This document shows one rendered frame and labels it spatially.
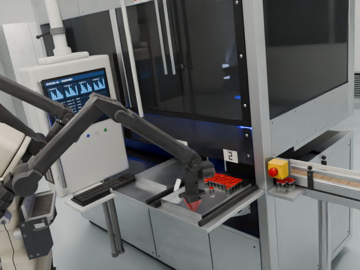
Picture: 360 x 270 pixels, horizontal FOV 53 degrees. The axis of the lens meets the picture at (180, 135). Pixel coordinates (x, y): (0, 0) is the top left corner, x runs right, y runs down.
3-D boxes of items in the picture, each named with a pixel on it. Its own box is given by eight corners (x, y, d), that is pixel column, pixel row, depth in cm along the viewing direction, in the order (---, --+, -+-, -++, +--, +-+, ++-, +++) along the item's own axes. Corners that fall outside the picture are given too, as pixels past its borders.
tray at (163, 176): (179, 160, 221) (179, 155, 220) (211, 168, 202) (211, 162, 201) (135, 181, 199) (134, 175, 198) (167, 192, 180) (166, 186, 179)
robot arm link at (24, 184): (97, 81, 125) (104, 89, 117) (124, 106, 132) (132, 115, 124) (6, 174, 125) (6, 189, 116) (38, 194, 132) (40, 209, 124)
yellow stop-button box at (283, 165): (276, 171, 169) (276, 156, 167) (291, 174, 164) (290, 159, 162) (268, 177, 164) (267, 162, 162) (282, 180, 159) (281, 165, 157)
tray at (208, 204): (210, 178, 190) (209, 172, 189) (251, 190, 171) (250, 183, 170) (161, 205, 168) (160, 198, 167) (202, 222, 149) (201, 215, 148)
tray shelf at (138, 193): (174, 161, 225) (174, 158, 224) (273, 187, 175) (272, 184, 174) (110, 192, 194) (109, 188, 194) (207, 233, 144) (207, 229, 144)
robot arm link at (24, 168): (0, 181, 123) (-1, 189, 118) (20, 159, 123) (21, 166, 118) (23, 194, 128) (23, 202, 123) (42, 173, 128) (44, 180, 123)
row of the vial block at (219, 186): (207, 185, 182) (205, 176, 181) (235, 193, 169) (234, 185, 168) (203, 186, 181) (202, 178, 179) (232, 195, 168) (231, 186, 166)
